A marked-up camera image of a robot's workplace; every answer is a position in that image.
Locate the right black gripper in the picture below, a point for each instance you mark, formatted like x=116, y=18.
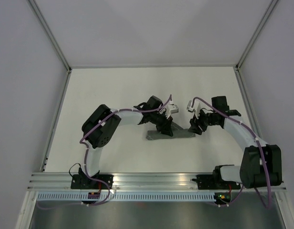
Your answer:
x=194, y=123

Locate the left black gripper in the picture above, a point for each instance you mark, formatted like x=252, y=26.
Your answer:
x=166, y=127

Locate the grey cloth napkin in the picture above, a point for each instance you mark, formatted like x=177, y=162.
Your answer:
x=178, y=133

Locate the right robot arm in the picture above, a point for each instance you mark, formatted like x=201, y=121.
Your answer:
x=261, y=164

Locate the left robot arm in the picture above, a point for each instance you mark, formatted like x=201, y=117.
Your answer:
x=99, y=128

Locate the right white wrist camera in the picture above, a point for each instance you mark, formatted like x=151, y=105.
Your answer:
x=194, y=107

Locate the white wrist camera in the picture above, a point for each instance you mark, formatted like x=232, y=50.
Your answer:
x=171, y=109
x=194, y=107

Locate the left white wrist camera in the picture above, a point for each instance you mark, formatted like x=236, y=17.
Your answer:
x=171, y=109

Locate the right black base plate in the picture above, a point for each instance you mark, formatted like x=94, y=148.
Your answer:
x=209, y=182

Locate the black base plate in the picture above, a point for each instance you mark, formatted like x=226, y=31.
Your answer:
x=209, y=182
x=99, y=182

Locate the white slotted cable duct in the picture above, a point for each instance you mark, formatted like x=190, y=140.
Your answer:
x=129, y=196

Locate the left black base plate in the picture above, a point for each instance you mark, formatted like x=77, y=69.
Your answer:
x=99, y=182

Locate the aluminium cage frame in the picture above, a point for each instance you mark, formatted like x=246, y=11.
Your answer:
x=121, y=52

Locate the aluminium front rail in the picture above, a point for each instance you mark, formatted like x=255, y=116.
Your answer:
x=124, y=182

